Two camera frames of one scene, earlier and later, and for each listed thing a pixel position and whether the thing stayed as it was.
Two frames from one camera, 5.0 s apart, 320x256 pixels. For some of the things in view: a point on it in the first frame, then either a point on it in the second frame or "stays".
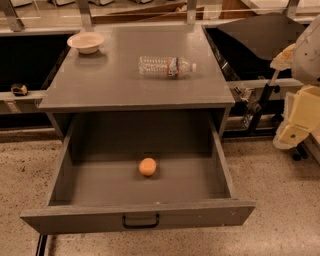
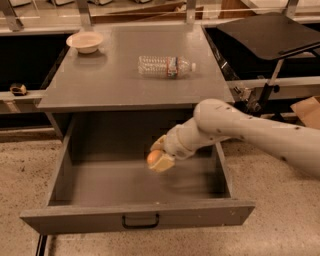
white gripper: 307,58 to 174,142
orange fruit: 147,166 to 153,156
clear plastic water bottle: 168,67 stays
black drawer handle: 148,226 stays
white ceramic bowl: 86,42 stays
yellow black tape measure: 19,89 stays
